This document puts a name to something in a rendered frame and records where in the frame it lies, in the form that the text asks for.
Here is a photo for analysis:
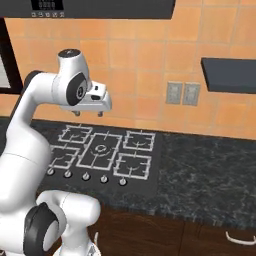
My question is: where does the grey wall socket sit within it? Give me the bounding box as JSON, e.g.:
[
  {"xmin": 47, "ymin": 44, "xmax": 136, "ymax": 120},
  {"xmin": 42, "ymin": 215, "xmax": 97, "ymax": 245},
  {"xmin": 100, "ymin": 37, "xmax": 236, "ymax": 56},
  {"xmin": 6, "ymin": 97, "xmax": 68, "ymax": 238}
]
[
  {"xmin": 182, "ymin": 82, "xmax": 202, "ymax": 107},
  {"xmin": 166, "ymin": 81, "xmax": 184, "ymax": 105}
]

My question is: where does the black framed window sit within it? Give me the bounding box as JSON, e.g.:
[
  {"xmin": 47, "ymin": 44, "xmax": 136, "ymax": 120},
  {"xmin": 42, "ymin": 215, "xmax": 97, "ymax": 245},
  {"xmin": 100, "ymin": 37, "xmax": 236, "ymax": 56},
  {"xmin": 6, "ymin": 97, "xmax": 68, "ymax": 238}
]
[{"xmin": 0, "ymin": 17, "xmax": 25, "ymax": 96}]

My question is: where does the black gas hob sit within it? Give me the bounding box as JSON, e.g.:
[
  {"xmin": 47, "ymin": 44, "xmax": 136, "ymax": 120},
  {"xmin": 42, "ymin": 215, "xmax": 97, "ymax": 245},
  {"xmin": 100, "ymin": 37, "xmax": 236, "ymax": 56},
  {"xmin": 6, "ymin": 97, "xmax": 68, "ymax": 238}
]
[{"xmin": 35, "ymin": 121, "xmax": 165, "ymax": 203}]

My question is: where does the dark grey wall shelf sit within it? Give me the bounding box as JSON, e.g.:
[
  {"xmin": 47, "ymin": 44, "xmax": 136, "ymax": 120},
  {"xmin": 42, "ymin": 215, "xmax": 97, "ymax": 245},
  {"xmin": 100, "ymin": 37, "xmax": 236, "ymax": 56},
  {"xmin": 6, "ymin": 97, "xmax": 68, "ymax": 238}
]
[{"xmin": 200, "ymin": 57, "xmax": 256, "ymax": 95}]

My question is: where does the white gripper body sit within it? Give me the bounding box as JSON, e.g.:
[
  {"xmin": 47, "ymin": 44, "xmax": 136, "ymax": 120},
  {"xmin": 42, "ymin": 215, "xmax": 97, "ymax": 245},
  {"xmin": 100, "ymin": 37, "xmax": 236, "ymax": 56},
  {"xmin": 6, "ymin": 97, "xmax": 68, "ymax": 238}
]
[{"xmin": 60, "ymin": 91, "xmax": 113, "ymax": 114}]

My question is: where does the black range hood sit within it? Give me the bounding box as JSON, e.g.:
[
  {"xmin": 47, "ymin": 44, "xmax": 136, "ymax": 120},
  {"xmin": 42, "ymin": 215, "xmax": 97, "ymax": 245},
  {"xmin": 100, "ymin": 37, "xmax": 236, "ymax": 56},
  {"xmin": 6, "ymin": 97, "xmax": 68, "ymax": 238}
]
[{"xmin": 0, "ymin": 0, "xmax": 177, "ymax": 20}]

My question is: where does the dark brown cupboard door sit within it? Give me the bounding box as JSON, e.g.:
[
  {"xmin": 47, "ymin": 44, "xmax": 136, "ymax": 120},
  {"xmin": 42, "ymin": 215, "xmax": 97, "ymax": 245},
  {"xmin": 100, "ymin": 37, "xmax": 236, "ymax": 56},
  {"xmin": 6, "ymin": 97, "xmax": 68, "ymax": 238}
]
[
  {"xmin": 87, "ymin": 203, "xmax": 186, "ymax": 256},
  {"xmin": 179, "ymin": 219, "xmax": 256, "ymax": 256}
]

